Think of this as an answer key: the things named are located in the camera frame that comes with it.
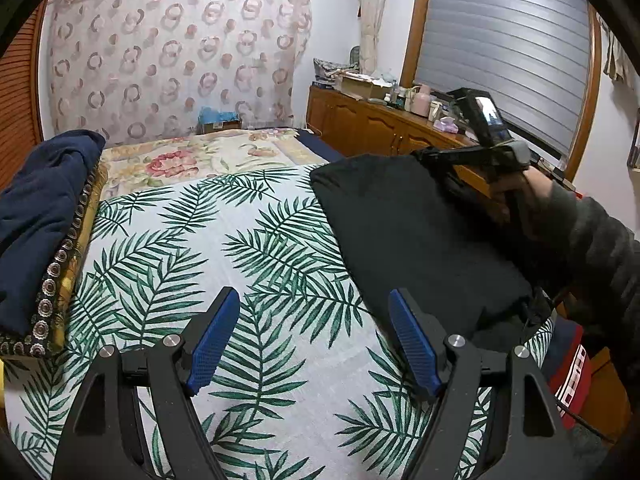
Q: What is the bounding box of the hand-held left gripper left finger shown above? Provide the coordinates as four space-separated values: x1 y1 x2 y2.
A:
50 286 242 480

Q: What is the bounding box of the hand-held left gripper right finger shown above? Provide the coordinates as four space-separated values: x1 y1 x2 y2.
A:
387 287 583 480

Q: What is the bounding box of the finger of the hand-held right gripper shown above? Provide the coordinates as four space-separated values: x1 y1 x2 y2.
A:
412 145 488 167

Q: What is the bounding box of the black t-shirt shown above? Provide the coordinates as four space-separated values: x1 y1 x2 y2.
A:
310 152 551 341

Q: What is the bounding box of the person's right forearm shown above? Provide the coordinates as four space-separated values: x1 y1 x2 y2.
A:
515 180 640 361

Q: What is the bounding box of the person's right hand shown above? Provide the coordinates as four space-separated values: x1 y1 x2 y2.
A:
487 167 556 231

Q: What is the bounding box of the grey window blind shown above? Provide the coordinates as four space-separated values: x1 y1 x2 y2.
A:
412 0 593 156

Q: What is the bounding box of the wooden cabinet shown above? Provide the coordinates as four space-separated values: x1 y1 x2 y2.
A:
306 85 576 201

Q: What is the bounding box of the cardboard box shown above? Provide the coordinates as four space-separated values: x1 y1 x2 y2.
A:
340 72 393 101

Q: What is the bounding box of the leaf print bed sheet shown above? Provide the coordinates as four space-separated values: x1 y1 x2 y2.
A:
5 165 556 480

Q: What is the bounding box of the navy bed cover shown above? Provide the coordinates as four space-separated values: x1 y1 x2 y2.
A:
295 129 346 163

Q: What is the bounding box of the beige hanging cloth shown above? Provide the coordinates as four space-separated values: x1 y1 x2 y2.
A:
602 25 633 83

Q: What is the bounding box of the patterned cloth bag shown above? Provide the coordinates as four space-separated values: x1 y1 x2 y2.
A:
312 57 358 83

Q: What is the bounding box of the red striped cloth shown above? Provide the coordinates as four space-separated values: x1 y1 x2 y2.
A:
545 320 598 413

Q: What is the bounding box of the yellow patterned cushion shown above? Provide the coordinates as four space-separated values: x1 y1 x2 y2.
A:
0 162 108 361

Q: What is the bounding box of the beige window curtain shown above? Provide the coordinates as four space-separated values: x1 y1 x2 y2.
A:
357 0 391 76

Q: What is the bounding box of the floral blanket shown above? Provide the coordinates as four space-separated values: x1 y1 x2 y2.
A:
97 127 331 201

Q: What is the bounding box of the navy folded cloth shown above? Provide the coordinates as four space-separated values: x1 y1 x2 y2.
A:
0 130 107 336

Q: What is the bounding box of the blue box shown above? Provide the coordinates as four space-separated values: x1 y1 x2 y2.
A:
197 106 243 134

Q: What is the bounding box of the circle pattern curtain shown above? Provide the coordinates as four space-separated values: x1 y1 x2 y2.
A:
45 0 313 148

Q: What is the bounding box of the wooden louvre wardrobe door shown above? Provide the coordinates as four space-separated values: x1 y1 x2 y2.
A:
0 10 48 191

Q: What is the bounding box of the black cable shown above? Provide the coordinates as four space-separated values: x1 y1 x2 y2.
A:
560 405 618 443

